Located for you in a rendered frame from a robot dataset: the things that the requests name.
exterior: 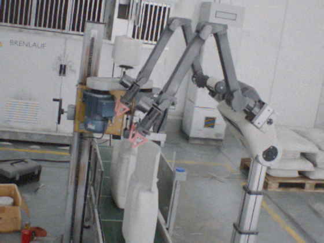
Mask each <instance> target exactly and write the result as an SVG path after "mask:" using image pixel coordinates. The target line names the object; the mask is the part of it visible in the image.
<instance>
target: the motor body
mask: <svg viewBox="0 0 324 243"><path fill-rule="evenodd" d="M110 97H111V94H110V93H109V94H97V93H95V92H92V91H91V90H90V91H88V95H87V104H86V117H85V121H84V127H85V129H86V130H87V131H89V132H95V133H101V132H103V128H104V118H103V117H102V116H101V115H99V113H97V105H98V100H110ZM107 127H108V119H106V120H105V129H104V132H105V131H106V129H107Z"/></svg>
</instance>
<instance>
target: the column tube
mask: <svg viewBox="0 0 324 243"><path fill-rule="evenodd" d="M104 27H105V25H104V24H96V23H87V22H85V26H84V36H83V47H82V59H81V65H80V71H79V79H78V85H80V86H86V83H87V74H88V68H89V59H90V50H91V49H90V48H91V40H94V48H93V57H92V63H91V73H90V77H98V71H99V66H100V56H101V46H102V39H103V37H104ZM90 30H98V32H97V39H89V35H90ZM80 136H81V132H74V131H73V132H72V147H71V158H70V164H69V173H68V183H67V199H66V205H65V215H64V229H63V239H62V243H69V240H70V235H71V226H72V224H71V221H72V211H73V202H74V196H75V181H76V171H77V166H78V155H79V146H80ZM83 136H84V137H88V136H91V133H89V132H84V134H83ZM87 139H88V141H87V140H84V139H83V145H82V154H81V159H80V170H79V179H78V189H77V191H78V193H77V199H76V209H75V219H74V229H73V243H80V233H81V228H82V225H81V221H82V213H83V204H84V195H85V189H86V186H85V185H86V175H87V165H88V160H89V150H90V141H91V138H87Z"/></svg>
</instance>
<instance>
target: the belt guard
mask: <svg viewBox="0 0 324 243"><path fill-rule="evenodd" d="M117 79H118V78H104V77H89V78H87V85H86V86H87V87H89V88H92V89H97V90H126V88H125V87H123V86H122V85H120V84H119V81H120V80H117ZM140 88H141V89H147V88H149V89H151V88H153V80H151V79H149V80H148V81H147V83H146V84H144V85H143V86H142V87H141V86H140ZM127 89H128V88H127Z"/></svg>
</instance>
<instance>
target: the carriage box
mask: <svg viewBox="0 0 324 243"><path fill-rule="evenodd" d="M75 87H76V95H77V90H78V97H77V102H76V98H75V118H74V120H73V131H74V132H89V131H87V130H80V129H79V123H84V121H85V117H86V104H87V103H84V102H82V97H83V90H84V89H86V90H91V88H89V87H87V86H80V85H78V81H77V84H76V85H75ZM126 91H127V89H126V90H110V91H109V92H110V94H111V97H110V98H112V95H115V97H116V99H118V98H119V99H121V98H120V96H121V95H122V96H124V95H125V92H126ZM123 110H125V108H124V107H123V108H121V109H120V110H119V113H120V112H122V111H123ZM124 116H125V112H124V113H123V114H121V115H119V116H118V115H117V112H116V116H115V121H114V124H112V123H111V122H110V120H108V127H107V129H106V131H105V132H104V134H108V135H119V136H122V133H123V124H124ZM89 133H95V132H89Z"/></svg>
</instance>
